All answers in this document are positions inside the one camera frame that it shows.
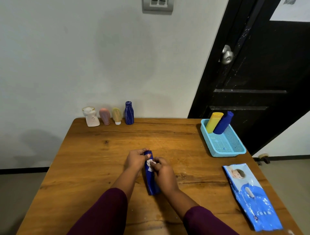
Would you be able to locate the person's left hand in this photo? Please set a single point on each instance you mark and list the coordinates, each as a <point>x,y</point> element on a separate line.
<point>134,159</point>

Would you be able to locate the person's right hand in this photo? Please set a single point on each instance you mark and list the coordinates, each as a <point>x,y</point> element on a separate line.
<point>166,175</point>

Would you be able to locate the person's right thumb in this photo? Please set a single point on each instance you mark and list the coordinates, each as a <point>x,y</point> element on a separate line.
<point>155,167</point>

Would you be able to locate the person's left thumb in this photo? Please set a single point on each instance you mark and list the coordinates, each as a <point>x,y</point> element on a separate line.
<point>146,156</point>

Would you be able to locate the white wipe tissue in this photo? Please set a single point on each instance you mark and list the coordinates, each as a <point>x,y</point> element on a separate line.
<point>150,164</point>

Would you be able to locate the dark blue lotion bottle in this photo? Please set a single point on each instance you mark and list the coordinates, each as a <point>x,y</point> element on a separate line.
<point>150,180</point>

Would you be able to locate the person's left forearm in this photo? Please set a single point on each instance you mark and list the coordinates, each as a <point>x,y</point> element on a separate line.
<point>100,205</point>

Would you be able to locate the person's right forearm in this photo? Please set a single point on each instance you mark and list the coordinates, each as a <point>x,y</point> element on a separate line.
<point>193,213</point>

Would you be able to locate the blue striped bottle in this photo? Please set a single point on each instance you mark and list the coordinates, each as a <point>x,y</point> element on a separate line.
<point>129,113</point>

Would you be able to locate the yellow tube with white cap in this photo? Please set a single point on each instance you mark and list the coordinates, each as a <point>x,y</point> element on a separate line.
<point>117,115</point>

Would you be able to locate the pink tube bottle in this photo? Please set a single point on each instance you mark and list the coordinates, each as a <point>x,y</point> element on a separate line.
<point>105,116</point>

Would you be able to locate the white bottle with gold cap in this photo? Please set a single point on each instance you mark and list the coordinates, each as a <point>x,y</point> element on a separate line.
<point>90,117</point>

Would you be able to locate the light blue plastic basket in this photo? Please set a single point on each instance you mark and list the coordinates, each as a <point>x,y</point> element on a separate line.
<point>225,144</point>

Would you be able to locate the yellow bottle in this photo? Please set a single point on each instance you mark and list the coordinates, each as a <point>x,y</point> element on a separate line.
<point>214,122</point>

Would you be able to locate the blue wet wipes pack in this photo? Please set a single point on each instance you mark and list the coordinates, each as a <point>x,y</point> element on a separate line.
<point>251,197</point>

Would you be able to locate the door stopper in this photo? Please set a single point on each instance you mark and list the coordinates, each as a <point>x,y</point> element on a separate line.
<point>262,158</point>

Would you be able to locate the silver door knob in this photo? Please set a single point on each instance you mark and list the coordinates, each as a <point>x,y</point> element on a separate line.
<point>227,56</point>

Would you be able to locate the black door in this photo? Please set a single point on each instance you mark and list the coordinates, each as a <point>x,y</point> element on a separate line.
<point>251,77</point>

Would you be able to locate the white paper on door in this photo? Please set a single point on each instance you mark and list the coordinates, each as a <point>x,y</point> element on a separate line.
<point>290,10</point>

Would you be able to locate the grey wall switch plate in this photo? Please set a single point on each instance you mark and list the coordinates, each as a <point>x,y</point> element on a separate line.
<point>158,5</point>

